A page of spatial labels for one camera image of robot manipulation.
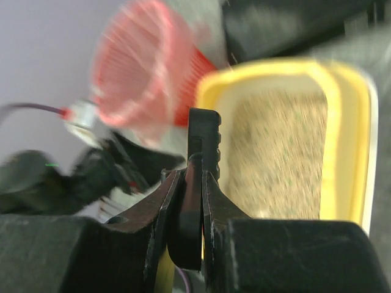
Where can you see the yellow litter box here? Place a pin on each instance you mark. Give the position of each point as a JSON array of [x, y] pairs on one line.
[[298, 139]]

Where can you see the black carrying case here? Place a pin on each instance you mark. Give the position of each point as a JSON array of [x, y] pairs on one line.
[[261, 29]]

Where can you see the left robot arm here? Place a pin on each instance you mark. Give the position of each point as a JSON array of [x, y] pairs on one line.
[[30, 185]]

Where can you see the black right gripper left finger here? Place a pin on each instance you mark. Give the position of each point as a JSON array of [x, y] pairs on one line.
[[79, 254]]

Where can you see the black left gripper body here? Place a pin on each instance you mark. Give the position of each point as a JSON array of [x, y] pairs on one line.
[[118, 163]]

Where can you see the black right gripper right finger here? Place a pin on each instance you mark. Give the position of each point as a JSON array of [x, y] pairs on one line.
[[243, 254]]

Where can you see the black litter scoop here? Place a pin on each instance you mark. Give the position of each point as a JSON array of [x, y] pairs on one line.
[[185, 232]]

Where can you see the red waste basket with liner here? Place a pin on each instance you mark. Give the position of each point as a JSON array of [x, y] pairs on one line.
[[146, 70]]

